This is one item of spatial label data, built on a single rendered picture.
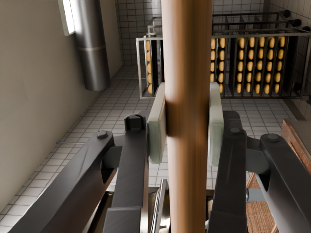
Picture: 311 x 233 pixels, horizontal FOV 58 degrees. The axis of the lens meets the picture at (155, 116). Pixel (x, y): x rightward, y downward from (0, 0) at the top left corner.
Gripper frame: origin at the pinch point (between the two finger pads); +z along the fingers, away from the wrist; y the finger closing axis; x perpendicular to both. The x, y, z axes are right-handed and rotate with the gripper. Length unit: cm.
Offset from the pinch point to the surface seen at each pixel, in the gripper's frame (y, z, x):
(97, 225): -66, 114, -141
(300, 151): 60, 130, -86
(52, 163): -130, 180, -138
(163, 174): -27, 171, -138
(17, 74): -142, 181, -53
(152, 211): -29, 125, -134
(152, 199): -32, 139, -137
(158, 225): -21, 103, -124
